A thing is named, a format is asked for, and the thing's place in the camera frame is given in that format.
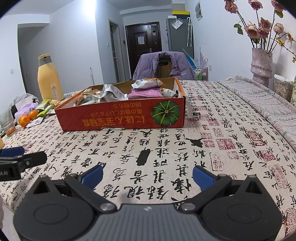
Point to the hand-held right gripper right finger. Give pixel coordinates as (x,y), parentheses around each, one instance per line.
(203,177)

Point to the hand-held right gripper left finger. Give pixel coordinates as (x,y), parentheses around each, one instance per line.
(92,177)

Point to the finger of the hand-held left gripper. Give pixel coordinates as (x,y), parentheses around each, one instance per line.
(34,158)
(12,151)

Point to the orange cardboard box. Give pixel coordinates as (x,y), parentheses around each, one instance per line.
(104,118)

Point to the orange crisp snack packet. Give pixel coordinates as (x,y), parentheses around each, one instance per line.
(89,97)

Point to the silver snack packet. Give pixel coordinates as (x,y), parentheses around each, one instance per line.
(114,92)

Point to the pink snack packet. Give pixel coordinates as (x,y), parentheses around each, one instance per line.
(143,93)

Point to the orange fruit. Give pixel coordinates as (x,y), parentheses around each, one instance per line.
(24,121)
(33,114)

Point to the white grey snack packet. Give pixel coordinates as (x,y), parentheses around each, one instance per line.
(34,122)

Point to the purple tissue pack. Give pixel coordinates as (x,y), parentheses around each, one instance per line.
(25,107)

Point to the green snack packet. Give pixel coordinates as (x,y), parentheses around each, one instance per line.
(45,111)
(42,104)

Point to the dark print white packet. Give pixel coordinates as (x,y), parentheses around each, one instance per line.
(51,112)

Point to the small orange crisp packet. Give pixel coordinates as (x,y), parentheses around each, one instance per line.
(55,102)

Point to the yellow bottle grey cap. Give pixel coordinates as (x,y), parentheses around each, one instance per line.
(48,81)

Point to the grey quilted cloth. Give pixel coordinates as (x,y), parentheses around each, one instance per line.
(261,104)

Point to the metal rack with bottles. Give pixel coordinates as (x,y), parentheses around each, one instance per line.
(198,74)

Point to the wooden chair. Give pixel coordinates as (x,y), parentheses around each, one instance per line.
(164,70)

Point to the clear storage jar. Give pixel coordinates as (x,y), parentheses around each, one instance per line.
(283,90)

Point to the purple jacket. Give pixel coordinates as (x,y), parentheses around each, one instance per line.
(148,67)

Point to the pink ceramic vase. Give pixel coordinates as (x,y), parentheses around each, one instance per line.
(261,67)

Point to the grey interior door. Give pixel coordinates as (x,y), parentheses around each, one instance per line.
(115,53)

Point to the dark entrance door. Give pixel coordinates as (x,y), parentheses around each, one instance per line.
(141,60)

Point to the grey refrigerator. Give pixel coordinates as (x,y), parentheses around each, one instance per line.
(178,39)

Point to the folded white umbrella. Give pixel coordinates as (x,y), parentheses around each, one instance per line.
(189,32)

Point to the dried pink roses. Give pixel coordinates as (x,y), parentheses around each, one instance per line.
(252,30)

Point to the clear plastic bag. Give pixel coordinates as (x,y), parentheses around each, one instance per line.
(176,23)

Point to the yellow box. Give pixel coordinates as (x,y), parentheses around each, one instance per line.
(180,12)

